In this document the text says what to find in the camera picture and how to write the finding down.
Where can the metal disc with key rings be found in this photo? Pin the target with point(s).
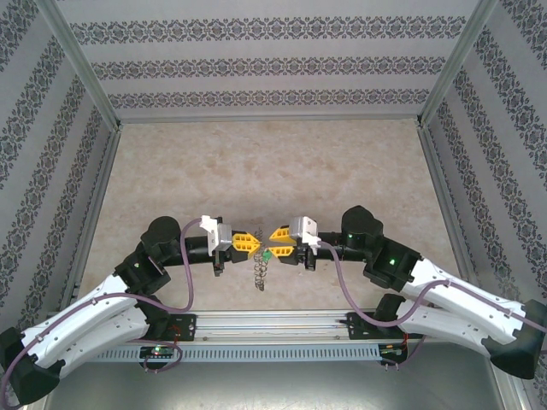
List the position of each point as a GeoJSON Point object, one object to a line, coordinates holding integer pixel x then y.
{"type": "Point", "coordinates": [260, 273]}

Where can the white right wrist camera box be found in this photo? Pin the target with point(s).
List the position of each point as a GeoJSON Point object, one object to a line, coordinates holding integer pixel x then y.
{"type": "Point", "coordinates": [304, 230]}

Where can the aluminium right corner post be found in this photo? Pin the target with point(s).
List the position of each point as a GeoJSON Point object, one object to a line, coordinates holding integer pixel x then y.
{"type": "Point", "coordinates": [457, 64]}

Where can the steel base sheet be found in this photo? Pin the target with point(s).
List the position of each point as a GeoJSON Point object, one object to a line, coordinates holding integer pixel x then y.
{"type": "Point", "coordinates": [273, 388]}

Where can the aluminium right floor rail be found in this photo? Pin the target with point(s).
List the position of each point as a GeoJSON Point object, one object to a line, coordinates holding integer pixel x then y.
{"type": "Point", "coordinates": [444, 192]}

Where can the aluminium floor rail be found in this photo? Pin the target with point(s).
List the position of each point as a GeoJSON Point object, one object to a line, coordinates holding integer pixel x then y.
{"type": "Point", "coordinates": [444, 192]}
{"type": "Point", "coordinates": [269, 118]}
{"type": "Point", "coordinates": [100, 192]}

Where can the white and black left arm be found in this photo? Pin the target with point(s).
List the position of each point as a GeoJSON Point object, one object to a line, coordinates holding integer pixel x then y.
{"type": "Point", "coordinates": [107, 329]}

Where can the aluminium rear floor rail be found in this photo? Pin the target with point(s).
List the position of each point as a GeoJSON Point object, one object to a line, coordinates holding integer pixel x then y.
{"type": "Point", "coordinates": [269, 118]}

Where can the aluminium left floor rail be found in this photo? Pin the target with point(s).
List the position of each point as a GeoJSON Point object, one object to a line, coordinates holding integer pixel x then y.
{"type": "Point", "coordinates": [100, 192]}

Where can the aluminium left corner post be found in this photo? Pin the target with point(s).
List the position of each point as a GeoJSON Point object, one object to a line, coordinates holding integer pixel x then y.
{"type": "Point", "coordinates": [81, 68]}

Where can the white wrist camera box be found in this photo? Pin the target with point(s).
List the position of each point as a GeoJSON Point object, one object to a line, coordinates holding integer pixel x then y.
{"type": "Point", "coordinates": [304, 230]}
{"type": "Point", "coordinates": [218, 237]}

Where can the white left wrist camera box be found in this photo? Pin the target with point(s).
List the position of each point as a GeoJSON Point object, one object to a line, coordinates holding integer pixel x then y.
{"type": "Point", "coordinates": [218, 237]}

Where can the aluminium mounting rail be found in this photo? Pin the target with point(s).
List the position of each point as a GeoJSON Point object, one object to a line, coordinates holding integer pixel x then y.
{"type": "Point", "coordinates": [273, 324]}

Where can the green plastic key tag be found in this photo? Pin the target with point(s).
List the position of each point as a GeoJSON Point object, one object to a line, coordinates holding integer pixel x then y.
{"type": "Point", "coordinates": [266, 256]}

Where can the aluminium corner post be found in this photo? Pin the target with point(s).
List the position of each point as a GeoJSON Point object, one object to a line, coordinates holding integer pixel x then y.
{"type": "Point", "coordinates": [457, 64]}
{"type": "Point", "coordinates": [81, 68]}

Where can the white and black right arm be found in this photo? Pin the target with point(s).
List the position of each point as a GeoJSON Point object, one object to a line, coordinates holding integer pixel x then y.
{"type": "Point", "coordinates": [444, 329]}

